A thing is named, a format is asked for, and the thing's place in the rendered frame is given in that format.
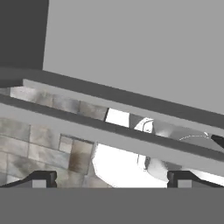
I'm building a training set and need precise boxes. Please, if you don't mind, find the dark grey fridge panel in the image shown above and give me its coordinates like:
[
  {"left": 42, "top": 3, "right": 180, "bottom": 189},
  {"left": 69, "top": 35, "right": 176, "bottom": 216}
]
[{"left": 0, "top": 0, "right": 50, "bottom": 88}]

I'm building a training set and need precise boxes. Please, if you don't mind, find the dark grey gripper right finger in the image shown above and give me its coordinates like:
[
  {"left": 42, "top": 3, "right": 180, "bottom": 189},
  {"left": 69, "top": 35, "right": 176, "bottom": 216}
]
[{"left": 167, "top": 170, "right": 224, "bottom": 189}]

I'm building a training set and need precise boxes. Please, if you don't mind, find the light grey fridge door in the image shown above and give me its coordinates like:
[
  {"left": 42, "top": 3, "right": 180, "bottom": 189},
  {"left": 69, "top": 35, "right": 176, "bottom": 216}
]
[{"left": 22, "top": 0, "right": 224, "bottom": 138}]

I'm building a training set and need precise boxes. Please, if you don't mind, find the white rounded object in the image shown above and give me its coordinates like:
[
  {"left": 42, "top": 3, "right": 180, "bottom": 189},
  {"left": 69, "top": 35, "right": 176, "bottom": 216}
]
[{"left": 92, "top": 107, "right": 224, "bottom": 189}]

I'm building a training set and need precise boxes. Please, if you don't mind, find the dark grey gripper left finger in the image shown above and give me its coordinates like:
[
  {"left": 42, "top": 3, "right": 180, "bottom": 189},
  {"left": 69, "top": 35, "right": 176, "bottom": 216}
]
[{"left": 0, "top": 170, "right": 58, "bottom": 189}]

